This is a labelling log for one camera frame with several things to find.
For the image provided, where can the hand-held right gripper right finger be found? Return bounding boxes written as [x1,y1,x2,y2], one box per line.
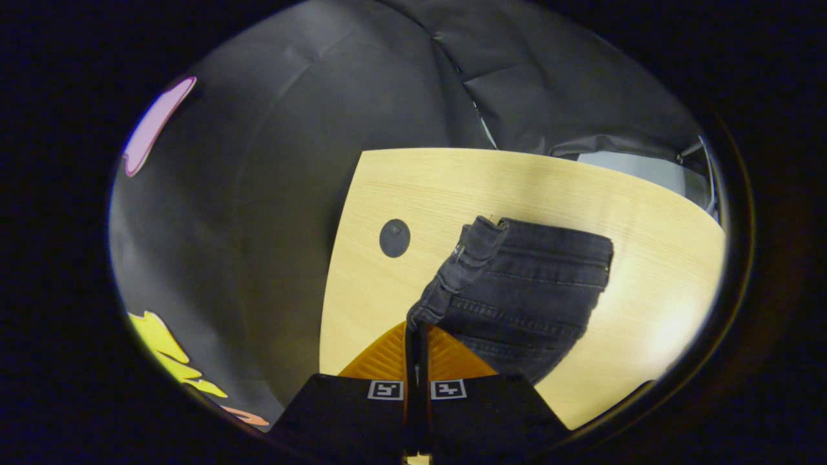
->
[419,323,574,458]

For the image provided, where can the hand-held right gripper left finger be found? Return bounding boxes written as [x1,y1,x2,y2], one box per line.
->
[267,321,414,460]

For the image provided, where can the dark denim jeans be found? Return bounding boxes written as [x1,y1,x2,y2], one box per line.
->
[406,215,615,386]

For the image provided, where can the black backdrop cloth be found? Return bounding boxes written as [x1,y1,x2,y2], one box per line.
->
[109,0,719,428]

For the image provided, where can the black table cable grommet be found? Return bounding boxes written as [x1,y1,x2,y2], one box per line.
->
[379,219,412,258]

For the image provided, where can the grey metal frame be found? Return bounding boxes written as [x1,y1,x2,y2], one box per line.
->
[675,134,719,217]

